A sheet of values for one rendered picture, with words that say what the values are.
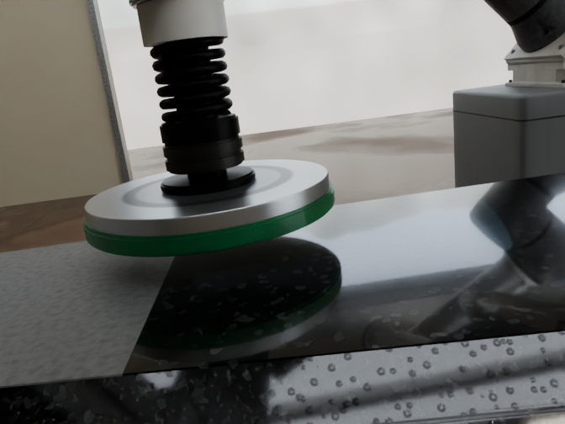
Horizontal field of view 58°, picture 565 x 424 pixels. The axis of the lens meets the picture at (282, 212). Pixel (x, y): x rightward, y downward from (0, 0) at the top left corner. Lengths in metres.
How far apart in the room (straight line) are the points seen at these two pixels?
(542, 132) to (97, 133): 4.51
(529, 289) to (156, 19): 0.32
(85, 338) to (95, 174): 5.07
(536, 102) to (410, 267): 1.00
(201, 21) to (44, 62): 5.03
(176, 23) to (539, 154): 1.08
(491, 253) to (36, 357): 0.31
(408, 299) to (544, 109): 1.06
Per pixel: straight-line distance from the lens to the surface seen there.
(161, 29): 0.42
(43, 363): 0.34
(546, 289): 0.35
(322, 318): 0.31
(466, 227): 0.46
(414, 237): 0.44
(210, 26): 0.42
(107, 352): 0.33
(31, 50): 5.47
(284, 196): 0.37
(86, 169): 5.42
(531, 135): 1.35
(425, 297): 0.33
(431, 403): 0.28
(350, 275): 0.37
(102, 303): 0.39
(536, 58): 1.52
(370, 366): 0.28
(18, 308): 0.43
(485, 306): 0.32
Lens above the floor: 0.97
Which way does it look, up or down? 15 degrees down
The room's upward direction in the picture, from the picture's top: 7 degrees counter-clockwise
